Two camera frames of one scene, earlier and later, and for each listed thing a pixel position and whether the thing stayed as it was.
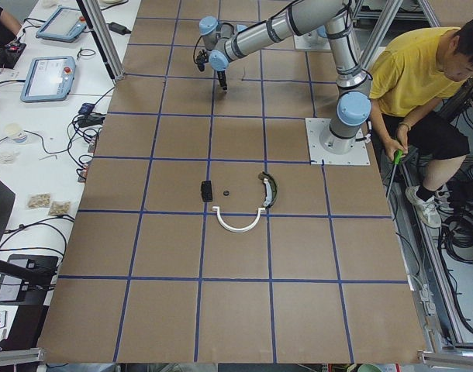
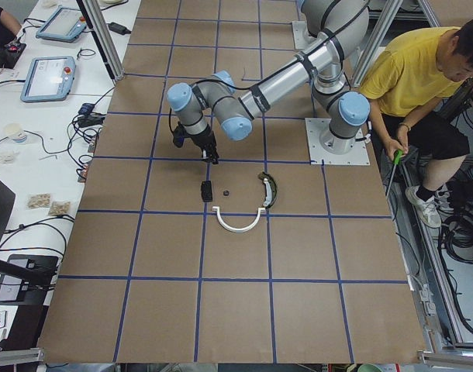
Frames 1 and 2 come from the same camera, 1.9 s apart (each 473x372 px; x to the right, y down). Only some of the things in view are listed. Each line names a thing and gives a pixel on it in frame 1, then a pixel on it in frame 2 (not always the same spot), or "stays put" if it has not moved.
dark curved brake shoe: (271, 188) stays put
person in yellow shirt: (415, 70) stays put
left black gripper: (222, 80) -> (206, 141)
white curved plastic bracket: (237, 229) stays put
